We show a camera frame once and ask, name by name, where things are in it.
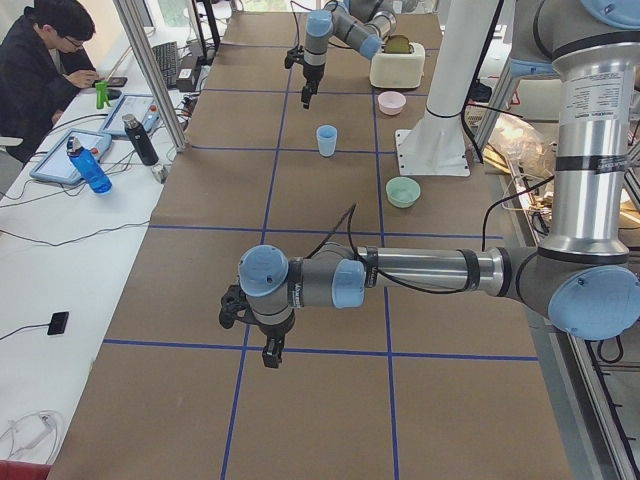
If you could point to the toast slice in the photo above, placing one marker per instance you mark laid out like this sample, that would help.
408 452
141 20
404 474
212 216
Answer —
397 44

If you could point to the near teach pendant tablet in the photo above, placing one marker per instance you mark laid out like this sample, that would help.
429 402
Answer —
55 166

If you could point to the cream toaster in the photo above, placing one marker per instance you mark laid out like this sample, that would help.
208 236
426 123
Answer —
398 71

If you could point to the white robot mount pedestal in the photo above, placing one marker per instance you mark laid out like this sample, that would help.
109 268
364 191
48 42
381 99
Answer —
435 146

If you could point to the pink bowl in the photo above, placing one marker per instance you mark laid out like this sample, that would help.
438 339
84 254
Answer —
391 103

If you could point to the black thermos bottle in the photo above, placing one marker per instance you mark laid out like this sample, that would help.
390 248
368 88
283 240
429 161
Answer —
140 140

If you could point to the seated person dark jacket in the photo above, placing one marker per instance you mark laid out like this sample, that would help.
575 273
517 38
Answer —
43 67

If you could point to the black keyboard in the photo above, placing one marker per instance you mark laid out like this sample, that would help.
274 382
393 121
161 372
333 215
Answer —
166 56

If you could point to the blue water bottle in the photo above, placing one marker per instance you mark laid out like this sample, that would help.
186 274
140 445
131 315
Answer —
88 167

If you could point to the teach pendant tablet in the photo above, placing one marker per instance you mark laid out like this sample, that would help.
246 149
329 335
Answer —
141 106
55 166

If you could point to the green bowl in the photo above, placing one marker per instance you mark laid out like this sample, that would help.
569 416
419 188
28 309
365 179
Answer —
402 192

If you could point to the small black device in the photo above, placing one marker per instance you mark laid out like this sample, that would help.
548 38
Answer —
58 323

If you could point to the far teach pendant tablet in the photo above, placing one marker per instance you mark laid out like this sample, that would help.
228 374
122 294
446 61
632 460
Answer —
141 106

